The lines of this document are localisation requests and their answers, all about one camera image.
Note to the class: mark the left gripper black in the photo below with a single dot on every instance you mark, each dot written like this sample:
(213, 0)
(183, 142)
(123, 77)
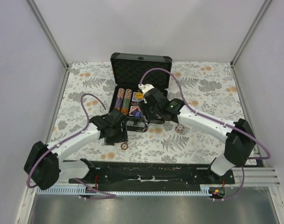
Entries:
(122, 137)

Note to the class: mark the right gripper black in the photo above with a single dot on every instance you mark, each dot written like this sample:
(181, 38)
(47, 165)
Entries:
(144, 105)

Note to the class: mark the yellow round blind button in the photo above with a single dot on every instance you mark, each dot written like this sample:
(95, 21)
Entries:
(139, 96)

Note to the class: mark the blue round blind button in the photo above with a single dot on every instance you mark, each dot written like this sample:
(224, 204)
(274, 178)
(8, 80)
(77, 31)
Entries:
(137, 114)

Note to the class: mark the red triangular all-in token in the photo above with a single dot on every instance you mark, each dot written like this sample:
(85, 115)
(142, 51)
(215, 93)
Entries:
(134, 108)

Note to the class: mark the tan blue chip stack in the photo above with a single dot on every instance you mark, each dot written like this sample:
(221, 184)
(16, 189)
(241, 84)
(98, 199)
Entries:
(179, 128)

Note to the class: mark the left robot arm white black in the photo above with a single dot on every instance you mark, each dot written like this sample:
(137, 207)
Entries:
(46, 164)

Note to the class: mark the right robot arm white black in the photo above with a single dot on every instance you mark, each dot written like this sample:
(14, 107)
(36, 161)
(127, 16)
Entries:
(237, 136)

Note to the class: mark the black poker set case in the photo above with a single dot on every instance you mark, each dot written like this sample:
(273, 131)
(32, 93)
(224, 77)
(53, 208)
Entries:
(128, 70)

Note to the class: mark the red dice row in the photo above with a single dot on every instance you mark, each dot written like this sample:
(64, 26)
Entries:
(135, 104)

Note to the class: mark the red playing card deck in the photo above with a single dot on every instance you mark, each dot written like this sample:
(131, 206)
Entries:
(131, 113)

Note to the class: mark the blue playing card deck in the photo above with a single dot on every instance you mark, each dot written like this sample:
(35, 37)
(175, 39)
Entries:
(134, 99)

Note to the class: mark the chip column in case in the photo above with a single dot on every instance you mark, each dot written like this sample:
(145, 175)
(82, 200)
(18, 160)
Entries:
(119, 99)
(126, 101)

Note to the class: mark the floral table mat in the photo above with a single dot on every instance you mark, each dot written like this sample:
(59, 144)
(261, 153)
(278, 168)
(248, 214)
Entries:
(207, 86)

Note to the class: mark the white slotted cable duct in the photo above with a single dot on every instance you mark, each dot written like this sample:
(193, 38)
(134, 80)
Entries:
(84, 191)

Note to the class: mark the aluminium frame rails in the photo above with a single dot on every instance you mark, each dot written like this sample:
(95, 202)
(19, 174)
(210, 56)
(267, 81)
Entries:
(160, 78)

